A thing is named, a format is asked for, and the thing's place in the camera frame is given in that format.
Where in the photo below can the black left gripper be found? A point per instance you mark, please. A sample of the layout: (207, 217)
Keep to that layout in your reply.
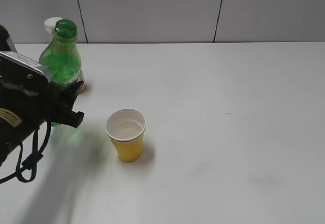
(28, 99)

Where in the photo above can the green sprite bottle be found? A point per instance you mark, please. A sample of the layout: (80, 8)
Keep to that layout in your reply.
(66, 96)

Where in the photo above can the yellow paper cup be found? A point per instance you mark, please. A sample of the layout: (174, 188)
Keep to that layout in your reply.
(126, 129)

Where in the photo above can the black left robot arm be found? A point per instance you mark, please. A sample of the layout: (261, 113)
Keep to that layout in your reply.
(13, 135)

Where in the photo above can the orange juice bottle white cap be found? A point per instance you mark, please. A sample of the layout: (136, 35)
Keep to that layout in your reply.
(50, 23)

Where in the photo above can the dark glass bottle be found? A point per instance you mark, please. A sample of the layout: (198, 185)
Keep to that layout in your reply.
(6, 43)

